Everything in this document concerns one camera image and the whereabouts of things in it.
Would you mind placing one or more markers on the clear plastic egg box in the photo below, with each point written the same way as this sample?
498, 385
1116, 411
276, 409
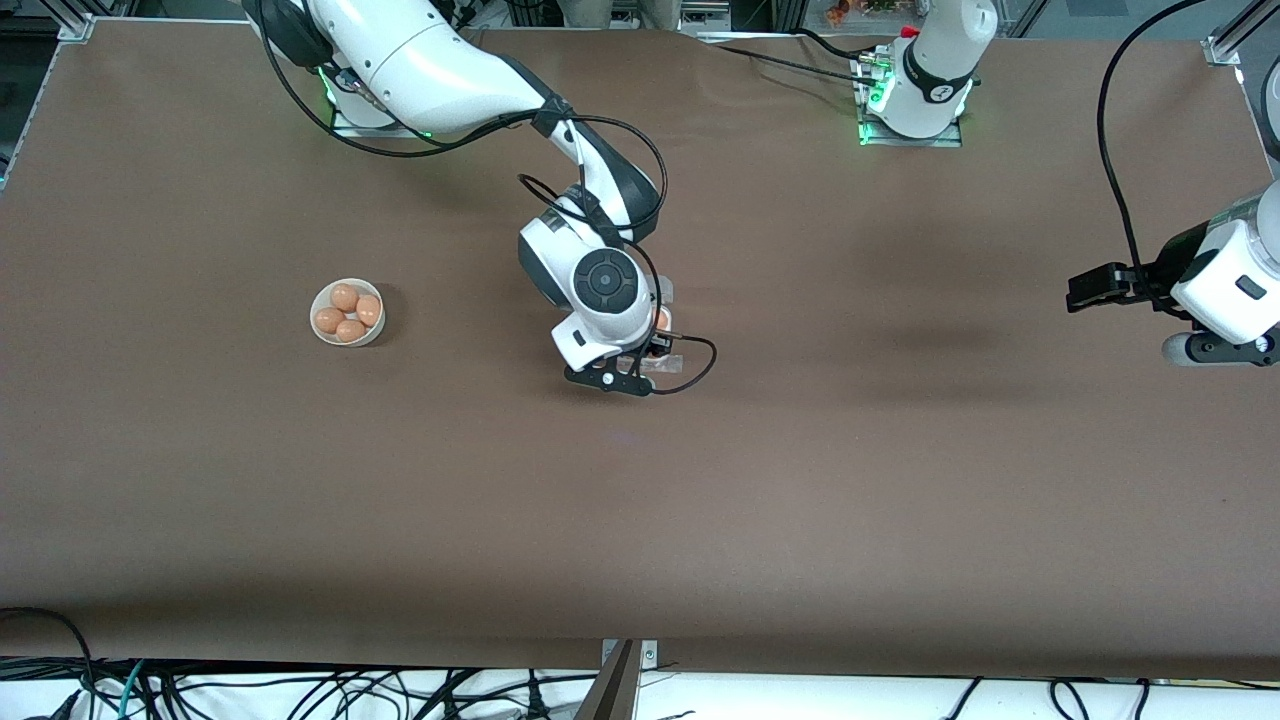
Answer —
672, 366

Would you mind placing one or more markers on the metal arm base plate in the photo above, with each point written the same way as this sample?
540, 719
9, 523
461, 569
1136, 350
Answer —
950, 141
345, 125

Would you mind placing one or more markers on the aluminium frame corner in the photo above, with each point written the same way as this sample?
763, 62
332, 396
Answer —
75, 20
1235, 40

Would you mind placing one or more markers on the white round bowl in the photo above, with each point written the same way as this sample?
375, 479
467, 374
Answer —
377, 336

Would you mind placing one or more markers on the dark camera stand pole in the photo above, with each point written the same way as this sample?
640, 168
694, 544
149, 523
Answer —
612, 690

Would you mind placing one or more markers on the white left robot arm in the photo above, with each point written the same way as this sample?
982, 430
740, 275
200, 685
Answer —
935, 60

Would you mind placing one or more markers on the silver metal table bracket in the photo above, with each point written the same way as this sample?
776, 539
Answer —
650, 655

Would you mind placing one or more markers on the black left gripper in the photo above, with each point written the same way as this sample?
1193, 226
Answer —
1172, 260

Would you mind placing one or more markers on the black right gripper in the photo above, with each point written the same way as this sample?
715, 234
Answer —
657, 349

